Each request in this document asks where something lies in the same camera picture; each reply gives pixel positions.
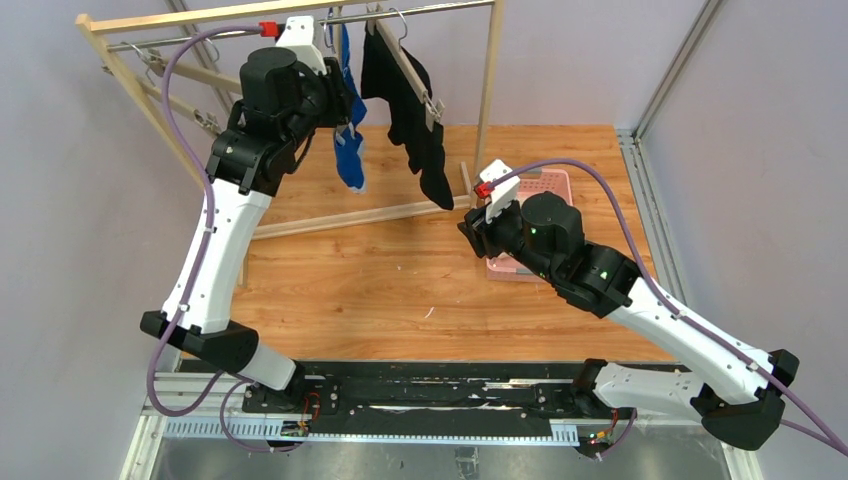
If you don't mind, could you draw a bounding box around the blue underwear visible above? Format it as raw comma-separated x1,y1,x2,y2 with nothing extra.
334,25,367,194

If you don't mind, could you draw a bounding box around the wooden clip hanger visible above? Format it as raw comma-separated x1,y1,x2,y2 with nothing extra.
136,76,221,137
100,40,244,97

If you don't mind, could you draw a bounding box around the wooden hanger with blue underwear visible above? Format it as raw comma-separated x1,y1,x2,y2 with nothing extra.
324,23,354,147

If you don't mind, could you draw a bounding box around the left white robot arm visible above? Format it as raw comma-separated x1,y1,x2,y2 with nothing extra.
140,46,351,391

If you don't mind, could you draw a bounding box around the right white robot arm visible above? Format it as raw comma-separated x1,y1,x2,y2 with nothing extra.
457,192,799,451

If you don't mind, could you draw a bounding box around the black underwear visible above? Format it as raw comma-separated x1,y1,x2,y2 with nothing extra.
360,31,454,210

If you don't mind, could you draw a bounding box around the wooden hanger with black underwear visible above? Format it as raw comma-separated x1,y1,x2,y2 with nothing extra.
367,3,444,131

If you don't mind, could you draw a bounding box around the empty wooden clip hanger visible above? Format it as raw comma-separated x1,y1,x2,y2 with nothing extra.
100,40,244,97

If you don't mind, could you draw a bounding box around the pink plastic basket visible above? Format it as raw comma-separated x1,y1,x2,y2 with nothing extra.
486,168,582,283

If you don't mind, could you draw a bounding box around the wooden clothes rack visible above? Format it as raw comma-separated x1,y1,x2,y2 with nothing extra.
75,0,507,290

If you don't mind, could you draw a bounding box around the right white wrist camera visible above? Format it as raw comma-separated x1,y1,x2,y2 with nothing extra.
474,159,520,224

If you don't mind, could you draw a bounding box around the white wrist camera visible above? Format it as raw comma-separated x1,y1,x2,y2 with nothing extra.
474,159,520,224
275,15,327,75

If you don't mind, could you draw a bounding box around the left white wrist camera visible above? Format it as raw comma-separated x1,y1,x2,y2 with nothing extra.
275,15,327,75

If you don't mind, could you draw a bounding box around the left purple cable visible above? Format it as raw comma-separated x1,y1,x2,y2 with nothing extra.
144,21,303,455

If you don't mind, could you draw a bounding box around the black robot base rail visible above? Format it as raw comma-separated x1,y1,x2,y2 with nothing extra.
199,361,640,447

